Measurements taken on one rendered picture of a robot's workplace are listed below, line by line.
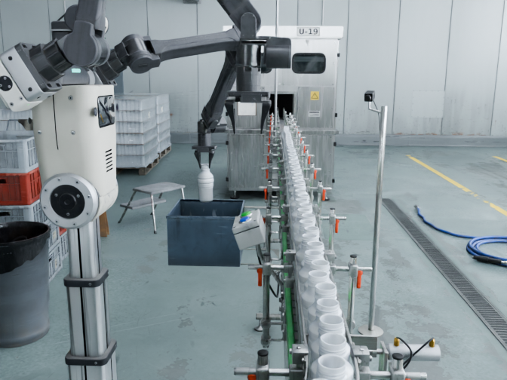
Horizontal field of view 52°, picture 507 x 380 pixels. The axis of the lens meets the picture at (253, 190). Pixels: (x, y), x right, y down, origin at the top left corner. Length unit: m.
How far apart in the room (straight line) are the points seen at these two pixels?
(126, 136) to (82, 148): 6.78
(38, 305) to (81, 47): 2.25
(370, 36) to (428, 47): 1.29
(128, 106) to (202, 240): 6.09
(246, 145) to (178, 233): 4.25
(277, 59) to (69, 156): 0.62
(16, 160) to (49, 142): 2.28
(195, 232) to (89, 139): 0.88
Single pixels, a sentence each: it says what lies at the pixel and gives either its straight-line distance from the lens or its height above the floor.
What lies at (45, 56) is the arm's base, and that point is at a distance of 1.30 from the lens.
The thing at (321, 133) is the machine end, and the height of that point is 0.86.
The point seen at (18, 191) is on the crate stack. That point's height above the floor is 0.76.
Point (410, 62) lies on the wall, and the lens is 12.20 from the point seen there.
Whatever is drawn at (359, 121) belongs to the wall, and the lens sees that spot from 12.02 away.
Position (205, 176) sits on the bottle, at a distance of 2.25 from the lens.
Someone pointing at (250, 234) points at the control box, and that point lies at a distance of 1.48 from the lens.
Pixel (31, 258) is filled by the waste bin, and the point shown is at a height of 0.52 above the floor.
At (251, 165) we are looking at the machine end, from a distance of 6.41.
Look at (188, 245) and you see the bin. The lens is 2.21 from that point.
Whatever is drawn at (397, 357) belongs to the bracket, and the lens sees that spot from 0.85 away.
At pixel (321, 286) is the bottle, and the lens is 0.95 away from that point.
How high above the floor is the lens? 1.52
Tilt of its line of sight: 12 degrees down
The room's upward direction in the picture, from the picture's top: straight up
